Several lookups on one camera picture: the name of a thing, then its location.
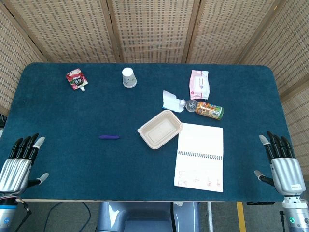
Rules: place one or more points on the woven bamboo folding screen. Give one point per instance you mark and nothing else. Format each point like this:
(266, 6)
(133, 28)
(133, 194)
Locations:
(154, 29)

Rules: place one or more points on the red spouted snack pouch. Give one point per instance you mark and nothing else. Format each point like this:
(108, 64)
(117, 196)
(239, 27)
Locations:
(76, 79)

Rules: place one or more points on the white paper cup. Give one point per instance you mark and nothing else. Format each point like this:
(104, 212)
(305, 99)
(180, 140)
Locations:
(128, 77)

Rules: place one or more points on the crumpled white tissue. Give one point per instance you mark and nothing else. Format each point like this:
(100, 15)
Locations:
(170, 100)

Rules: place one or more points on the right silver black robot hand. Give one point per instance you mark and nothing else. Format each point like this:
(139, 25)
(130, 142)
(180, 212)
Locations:
(287, 171)

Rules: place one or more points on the dark blue table mat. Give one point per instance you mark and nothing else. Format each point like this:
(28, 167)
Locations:
(96, 169)

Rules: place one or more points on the black table frame bar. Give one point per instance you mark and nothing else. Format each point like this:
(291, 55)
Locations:
(260, 203)

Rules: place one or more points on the plastic bottle orange label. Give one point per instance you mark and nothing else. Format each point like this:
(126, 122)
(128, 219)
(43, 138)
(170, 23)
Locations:
(208, 110)

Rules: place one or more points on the beige rectangular food container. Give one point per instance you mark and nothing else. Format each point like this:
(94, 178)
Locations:
(159, 130)

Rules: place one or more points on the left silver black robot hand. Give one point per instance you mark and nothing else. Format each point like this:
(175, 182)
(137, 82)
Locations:
(15, 169)

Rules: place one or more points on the white table leg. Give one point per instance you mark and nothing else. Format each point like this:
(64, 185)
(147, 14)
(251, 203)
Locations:
(210, 215)

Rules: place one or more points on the blue-grey robot torso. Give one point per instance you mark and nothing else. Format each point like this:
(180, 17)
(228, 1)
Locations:
(144, 215)

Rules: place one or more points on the pink wet wipes pack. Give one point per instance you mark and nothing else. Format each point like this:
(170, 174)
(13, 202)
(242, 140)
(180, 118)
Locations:
(199, 84)

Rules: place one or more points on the open spiral notebook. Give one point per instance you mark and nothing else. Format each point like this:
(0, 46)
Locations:
(200, 145)

